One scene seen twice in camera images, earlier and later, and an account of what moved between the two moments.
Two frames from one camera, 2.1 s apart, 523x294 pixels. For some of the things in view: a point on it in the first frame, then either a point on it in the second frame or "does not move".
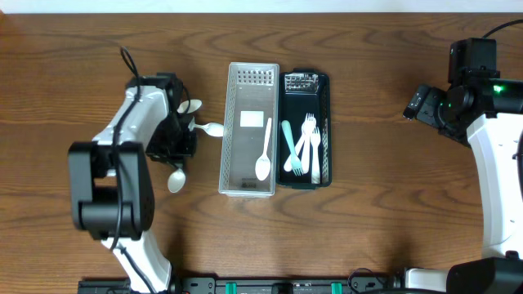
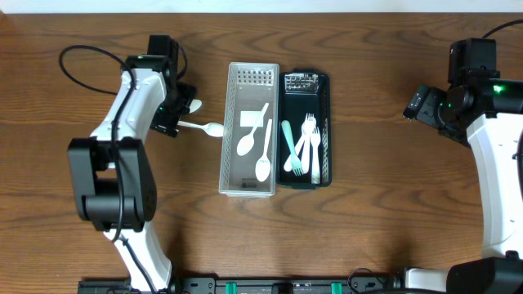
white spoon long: (262, 167) does not move
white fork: (315, 139) does not move
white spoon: (176, 180) to (246, 144)
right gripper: (422, 106) does not move
